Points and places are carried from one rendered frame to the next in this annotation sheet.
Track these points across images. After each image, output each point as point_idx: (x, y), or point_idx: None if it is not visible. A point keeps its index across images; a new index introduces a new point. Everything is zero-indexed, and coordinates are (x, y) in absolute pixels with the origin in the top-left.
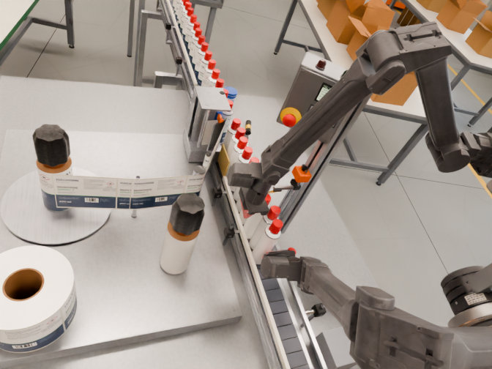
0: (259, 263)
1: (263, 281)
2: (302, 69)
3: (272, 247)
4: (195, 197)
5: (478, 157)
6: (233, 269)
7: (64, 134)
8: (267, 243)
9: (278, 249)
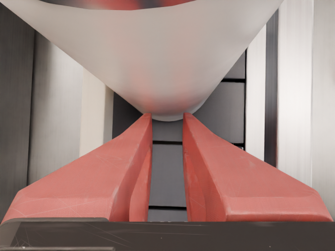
0: (161, 120)
1: (153, 219)
2: None
3: (206, 86)
4: None
5: None
6: (77, 96)
7: None
8: (59, 48)
9: (291, 91)
